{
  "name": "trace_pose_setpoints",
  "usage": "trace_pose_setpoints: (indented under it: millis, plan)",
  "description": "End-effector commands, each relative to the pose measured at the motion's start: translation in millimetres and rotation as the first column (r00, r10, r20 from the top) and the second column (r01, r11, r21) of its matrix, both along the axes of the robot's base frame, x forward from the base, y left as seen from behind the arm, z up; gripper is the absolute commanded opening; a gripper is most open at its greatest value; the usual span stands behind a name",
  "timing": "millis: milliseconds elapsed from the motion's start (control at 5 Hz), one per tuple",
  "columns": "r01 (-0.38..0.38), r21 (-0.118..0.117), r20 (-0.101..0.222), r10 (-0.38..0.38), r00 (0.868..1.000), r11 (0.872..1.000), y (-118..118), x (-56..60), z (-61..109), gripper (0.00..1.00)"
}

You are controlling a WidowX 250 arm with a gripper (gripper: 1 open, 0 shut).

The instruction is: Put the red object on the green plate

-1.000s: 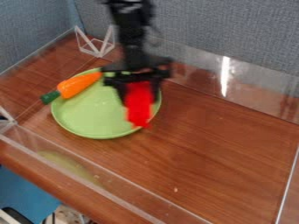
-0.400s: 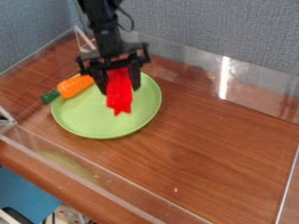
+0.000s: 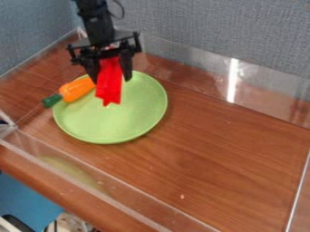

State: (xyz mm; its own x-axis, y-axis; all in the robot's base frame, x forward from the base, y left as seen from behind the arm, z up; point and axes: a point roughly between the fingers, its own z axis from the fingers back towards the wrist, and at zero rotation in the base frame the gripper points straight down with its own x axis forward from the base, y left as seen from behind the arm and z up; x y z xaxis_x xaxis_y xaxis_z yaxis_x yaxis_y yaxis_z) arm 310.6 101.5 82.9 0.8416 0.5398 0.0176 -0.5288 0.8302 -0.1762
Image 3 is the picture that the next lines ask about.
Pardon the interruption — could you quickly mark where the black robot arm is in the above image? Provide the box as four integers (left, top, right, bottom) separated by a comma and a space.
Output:
67, 0, 142, 82

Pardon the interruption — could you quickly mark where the blue box under table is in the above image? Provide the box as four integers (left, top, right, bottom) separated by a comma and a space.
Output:
0, 172, 64, 232

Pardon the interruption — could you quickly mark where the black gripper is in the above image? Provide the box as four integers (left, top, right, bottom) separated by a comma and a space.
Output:
67, 28, 142, 83

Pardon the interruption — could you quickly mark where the orange toy carrot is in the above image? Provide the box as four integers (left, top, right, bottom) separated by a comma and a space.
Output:
42, 75, 96, 108

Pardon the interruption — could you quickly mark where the red star-shaped bar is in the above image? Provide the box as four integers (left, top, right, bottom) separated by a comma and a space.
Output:
96, 57, 123, 107

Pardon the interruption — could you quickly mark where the clear acrylic enclosure wall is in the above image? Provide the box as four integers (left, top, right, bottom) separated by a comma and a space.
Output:
0, 30, 310, 232

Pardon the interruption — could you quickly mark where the green plate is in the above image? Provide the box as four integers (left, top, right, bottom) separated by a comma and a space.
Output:
54, 72, 169, 144

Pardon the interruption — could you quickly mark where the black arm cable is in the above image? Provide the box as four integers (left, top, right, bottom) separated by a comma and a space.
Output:
107, 0, 126, 21

